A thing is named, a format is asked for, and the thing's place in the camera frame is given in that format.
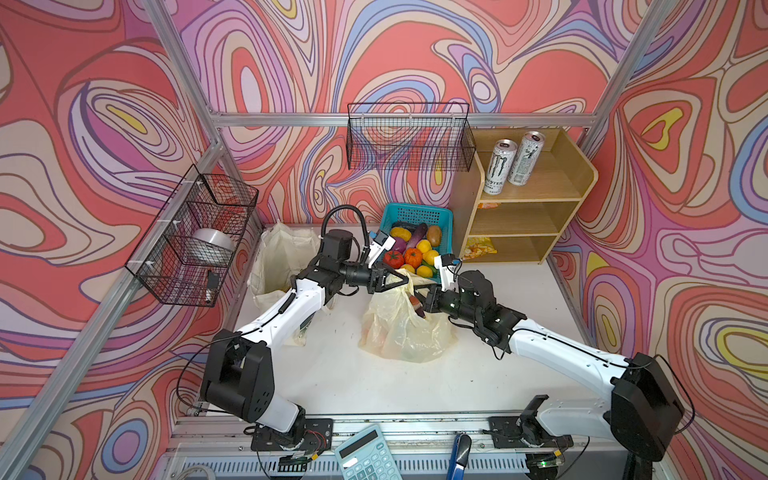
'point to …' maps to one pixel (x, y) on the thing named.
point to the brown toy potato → (434, 235)
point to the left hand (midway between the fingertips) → (405, 281)
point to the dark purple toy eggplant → (417, 306)
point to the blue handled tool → (459, 456)
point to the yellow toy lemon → (424, 246)
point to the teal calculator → (368, 456)
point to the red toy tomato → (394, 259)
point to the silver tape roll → (211, 246)
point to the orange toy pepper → (413, 257)
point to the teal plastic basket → (420, 213)
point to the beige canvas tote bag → (282, 252)
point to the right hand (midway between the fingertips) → (412, 295)
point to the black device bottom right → (639, 463)
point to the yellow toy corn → (401, 232)
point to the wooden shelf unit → (522, 223)
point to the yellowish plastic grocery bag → (393, 328)
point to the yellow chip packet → (479, 246)
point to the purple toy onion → (400, 245)
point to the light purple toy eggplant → (417, 236)
